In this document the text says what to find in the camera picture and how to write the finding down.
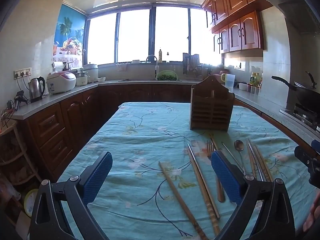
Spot wooden handled fork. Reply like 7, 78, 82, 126
207, 138, 225, 203

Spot bamboo chopstick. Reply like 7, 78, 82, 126
186, 146, 221, 237

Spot silver metal chopstick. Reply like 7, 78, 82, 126
248, 139, 265, 181

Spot metal spoon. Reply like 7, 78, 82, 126
234, 140, 247, 175

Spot chrome kitchen faucet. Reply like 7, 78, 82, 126
145, 55, 159, 80

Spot person's right hand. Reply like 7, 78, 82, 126
303, 198, 319, 232

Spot gas stove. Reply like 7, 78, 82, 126
280, 103, 319, 133

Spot lower wooden cabinets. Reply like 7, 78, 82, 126
12, 82, 320, 181

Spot wooden cabinets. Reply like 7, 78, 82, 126
202, 0, 272, 54
12, 82, 320, 181

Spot black wok pan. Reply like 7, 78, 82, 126
271, 72, 320, 112

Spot wooden stool shelf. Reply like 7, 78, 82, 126
1, 120, 41, 186

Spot teal floral tablecloth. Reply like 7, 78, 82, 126
59, 106, 317, 239

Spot seasoning jars set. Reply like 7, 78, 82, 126
247, 84, 260, 95

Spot yellow oil bottle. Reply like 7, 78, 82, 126
249, 72, 261, 87

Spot stainless electric kettle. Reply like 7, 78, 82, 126
28, 76, 46, 103

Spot white red rice cooker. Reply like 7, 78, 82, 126
46, 71, 76, 94

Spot small white cooker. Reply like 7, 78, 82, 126
75, 71, 88, 87

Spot wooden utensil holder box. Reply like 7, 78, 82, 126
190, 76, 235, 132

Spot large white pot cooker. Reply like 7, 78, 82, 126
83, 63, 99, 83

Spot green colander with vegetables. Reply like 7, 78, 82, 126
156, 70, 178, 81

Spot tropical fruit poster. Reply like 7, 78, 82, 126
53, 4, 87, 69

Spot range hood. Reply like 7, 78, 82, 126
267, 0, 319, 34

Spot upper wooden cabinets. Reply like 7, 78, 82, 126
202, 0, 272, 54

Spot clear pitcher green handle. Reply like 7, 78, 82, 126
221, 73, 235, 92

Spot wall power outlet strip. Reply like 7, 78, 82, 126
14, 68, 32, 80

